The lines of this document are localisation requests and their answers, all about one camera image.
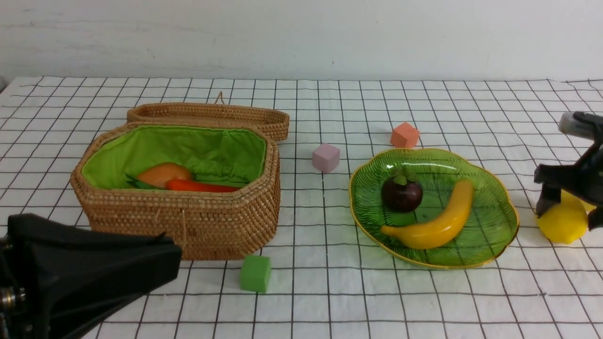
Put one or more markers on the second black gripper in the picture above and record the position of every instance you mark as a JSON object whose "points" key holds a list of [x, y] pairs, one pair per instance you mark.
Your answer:
{"points": [[583, 179]]}

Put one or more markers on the yellow toy lemon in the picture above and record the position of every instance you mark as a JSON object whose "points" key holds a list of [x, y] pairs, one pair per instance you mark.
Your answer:
{"points": [[567, 221]]}

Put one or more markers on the yellow toy banana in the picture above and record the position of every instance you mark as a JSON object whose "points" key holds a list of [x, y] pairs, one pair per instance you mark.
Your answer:
{"points": [[444, 228]]}

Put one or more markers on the dark purple toy mangosteen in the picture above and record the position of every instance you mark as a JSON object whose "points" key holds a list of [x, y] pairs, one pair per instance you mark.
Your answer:
{"points": [[402, 191]]}

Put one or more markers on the orange toy carrot green leaves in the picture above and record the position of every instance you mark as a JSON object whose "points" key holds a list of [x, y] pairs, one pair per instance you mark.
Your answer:
{"points": [[182, 185]]}

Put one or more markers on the orange-brown toy potato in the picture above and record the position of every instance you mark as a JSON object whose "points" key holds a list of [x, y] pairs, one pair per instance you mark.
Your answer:
{"points": [[160, 174]]}

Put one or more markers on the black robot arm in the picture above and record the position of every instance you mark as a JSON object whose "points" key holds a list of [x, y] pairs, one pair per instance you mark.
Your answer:
{"points": [[328, 280]]}

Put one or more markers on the green glass leaf plate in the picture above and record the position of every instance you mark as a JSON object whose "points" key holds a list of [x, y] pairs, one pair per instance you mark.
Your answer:
{"points": [[491, 227]]}

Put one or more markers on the orange foam cube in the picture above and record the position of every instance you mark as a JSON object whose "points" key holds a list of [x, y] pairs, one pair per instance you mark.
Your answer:
{"points": [[404, 135]]}

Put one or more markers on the pink foam cube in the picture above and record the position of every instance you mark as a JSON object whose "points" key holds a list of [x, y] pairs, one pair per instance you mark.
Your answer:
{"points": [[326, 158]]}

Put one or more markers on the white black grid tablecloth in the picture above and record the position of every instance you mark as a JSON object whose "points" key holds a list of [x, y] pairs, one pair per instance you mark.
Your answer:
{"points": [[74, 110]]}

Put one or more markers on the woven rattan basket lid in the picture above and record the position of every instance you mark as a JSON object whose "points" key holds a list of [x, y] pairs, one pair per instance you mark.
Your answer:
{"points": [[273, 123]]}

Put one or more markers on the green foam cube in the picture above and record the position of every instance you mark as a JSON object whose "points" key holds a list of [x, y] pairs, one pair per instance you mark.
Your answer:
{"points": [[255, 274]]}

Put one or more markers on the woven rattan basket green lining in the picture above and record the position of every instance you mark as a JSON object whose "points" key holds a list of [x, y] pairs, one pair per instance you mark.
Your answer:
{"points": [[207, 226]]}

